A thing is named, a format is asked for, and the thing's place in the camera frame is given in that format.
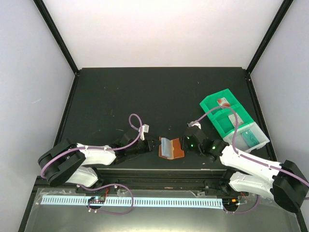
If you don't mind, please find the brown leather card holder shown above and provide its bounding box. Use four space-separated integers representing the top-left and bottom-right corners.
158 137 185 160

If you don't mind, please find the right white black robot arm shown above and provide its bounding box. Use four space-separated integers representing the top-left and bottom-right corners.
180 126 309 213

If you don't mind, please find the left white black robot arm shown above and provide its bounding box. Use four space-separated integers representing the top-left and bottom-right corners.
38 130 160 193

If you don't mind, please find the red white card in bin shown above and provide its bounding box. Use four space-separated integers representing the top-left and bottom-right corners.
217 97 230 107

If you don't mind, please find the white card in middle bin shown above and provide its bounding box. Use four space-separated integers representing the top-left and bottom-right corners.
228 113 244 127

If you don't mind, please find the teal card in clear bin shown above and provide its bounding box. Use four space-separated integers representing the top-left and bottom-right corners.
241 130 259 147

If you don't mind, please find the green plastic bin middle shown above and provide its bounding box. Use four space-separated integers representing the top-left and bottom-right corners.
210 104 253 138

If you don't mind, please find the green plastic bin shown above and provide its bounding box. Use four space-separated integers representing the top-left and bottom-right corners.
210 104 253 138
199 89 239 113

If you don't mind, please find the green plastic bin far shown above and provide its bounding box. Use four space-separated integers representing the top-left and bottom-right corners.
199 89 239 113

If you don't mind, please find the clear plastic bin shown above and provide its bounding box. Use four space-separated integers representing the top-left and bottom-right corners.
218 121 270 153

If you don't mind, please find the left circuit board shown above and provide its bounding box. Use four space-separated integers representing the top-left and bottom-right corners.
87 196 105 204

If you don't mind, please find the circuit board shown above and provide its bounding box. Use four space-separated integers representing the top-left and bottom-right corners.
87 196 105 204
222 198 242 206

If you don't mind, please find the right circuit board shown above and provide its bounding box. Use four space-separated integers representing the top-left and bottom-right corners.
222 198 242 206

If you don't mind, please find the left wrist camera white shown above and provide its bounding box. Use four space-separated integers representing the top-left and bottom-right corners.
139 124 149 141

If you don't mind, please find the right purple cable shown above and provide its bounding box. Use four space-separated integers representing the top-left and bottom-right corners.
190 105 309 189

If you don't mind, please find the purple cable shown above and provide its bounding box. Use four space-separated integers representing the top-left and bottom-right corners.
41 114 143 179
190 105 309 189

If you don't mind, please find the black aluminium rail base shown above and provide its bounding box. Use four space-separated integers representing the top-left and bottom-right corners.
36 168 249 194

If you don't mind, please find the white slotted cable duct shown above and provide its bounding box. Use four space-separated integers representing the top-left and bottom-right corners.
40 195 223 209

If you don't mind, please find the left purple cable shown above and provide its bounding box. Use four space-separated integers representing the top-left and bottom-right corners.
41 114 143 179

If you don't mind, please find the right black frame post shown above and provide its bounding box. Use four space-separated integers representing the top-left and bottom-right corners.
246 0 294 73

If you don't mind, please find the black frame post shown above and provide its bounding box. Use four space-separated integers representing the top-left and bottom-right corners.
33 0 79 75
246 0 294 73

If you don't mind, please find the left black frame post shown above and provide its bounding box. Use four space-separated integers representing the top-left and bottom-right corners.
33 0 79 75

